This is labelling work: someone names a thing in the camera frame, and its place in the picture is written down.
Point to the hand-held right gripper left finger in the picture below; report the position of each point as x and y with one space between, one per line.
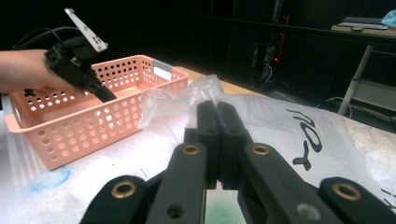
211 140

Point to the light blue object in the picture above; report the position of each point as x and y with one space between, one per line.
389 18

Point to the black computer tower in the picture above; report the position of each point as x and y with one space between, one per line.
267 46

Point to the white metal table frame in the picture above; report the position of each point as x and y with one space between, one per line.
358 77

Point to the dark keyboard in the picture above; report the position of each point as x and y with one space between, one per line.
362 22

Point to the pink perforated plastic basket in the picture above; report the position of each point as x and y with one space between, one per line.
81 130

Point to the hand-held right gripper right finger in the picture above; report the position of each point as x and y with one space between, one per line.
232 140

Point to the clear printed plastic bag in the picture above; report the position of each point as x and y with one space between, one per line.
274 124

